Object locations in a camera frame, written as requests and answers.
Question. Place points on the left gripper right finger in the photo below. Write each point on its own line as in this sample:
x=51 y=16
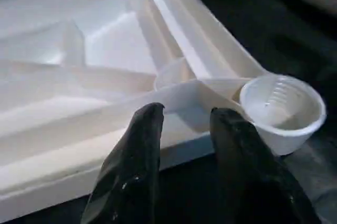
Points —
x=250 y=176

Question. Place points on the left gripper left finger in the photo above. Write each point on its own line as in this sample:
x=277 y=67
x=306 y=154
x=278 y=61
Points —
x=131 y=168

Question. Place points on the black plastic mat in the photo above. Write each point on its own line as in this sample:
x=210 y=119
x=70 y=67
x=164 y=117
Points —
x=263 y=37

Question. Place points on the white plastic table top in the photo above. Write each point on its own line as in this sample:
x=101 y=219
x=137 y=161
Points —
x=105 y=37

